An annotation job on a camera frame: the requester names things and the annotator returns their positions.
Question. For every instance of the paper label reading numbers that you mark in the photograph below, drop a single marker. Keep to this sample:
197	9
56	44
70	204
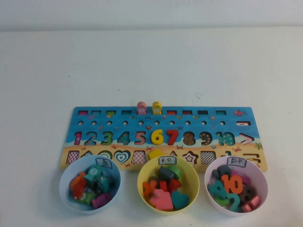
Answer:
236	162

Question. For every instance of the yellow pentagon piece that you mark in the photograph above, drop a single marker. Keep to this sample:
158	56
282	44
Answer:
155	154

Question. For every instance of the teal number two piece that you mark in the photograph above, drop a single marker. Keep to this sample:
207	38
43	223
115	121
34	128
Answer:
233	203

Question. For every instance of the pink equals sign piece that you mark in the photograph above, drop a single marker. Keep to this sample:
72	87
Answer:
255	201

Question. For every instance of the yellow plastic bowl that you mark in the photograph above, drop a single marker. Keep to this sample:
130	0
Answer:
145	171

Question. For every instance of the green round piece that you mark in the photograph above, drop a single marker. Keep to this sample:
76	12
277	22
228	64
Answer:
176	170

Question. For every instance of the grey number piece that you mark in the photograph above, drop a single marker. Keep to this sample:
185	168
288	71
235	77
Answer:
223	170

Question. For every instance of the blue wooden number puzzle board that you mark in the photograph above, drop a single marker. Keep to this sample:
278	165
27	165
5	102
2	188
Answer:
118	127

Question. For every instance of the teal number four piece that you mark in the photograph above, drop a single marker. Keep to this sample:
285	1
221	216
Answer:
217	189

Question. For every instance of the red number seven piece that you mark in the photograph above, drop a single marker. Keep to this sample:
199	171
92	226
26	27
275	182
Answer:
172	138

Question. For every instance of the paper label with two characters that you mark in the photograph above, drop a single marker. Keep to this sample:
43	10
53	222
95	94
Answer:
167	160

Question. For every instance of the orange fish block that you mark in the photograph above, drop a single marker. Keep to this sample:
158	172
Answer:
77	180

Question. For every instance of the red fish block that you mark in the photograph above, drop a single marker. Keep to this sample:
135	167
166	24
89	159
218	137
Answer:
79	189

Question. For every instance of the grey trapezoid piece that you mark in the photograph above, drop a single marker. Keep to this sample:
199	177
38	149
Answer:
165	175

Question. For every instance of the yellow number six piece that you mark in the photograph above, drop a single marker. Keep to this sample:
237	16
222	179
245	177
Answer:
154	137

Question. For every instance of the pale pink plastic bowl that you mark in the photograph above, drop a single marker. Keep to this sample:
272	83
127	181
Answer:
259	179

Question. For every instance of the pink arrow piece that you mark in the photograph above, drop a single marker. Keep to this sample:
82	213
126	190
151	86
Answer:
161	199

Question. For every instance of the small red sign piece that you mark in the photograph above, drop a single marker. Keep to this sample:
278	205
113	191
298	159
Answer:
163	185

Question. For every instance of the teal fish block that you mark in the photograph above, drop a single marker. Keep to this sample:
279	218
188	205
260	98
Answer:
92	173
101	184

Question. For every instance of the orange cross piece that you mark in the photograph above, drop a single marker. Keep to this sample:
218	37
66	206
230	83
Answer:
149	188

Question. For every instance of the light blue plastic bowl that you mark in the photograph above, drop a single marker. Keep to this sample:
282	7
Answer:
66	194

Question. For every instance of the red shape piece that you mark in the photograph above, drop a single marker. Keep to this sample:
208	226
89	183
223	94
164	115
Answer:
175	185

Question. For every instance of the green fish block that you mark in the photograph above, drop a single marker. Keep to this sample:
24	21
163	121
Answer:
86	198

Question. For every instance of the green number piece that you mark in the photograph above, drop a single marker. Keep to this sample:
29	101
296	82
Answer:
221	202

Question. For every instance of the pink fish block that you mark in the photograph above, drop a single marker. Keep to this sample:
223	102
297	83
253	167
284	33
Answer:
141	109

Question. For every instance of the magenta number piece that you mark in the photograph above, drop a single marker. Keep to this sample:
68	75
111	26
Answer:
245	179

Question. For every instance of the teal heart piece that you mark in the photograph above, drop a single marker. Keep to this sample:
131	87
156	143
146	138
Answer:
180	199

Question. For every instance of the brown number eight piece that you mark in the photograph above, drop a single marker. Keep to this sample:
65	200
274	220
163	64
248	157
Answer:
251	188

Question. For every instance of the yellow fish block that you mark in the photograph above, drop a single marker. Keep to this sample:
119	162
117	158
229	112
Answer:
156	109

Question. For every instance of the purple fish block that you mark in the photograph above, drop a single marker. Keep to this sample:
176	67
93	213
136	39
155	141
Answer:
101	200

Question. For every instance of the dark brown shape piece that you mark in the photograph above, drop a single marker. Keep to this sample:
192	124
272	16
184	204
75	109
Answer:
154	179

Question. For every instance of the paper label with fish character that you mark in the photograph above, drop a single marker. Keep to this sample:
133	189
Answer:
103	163

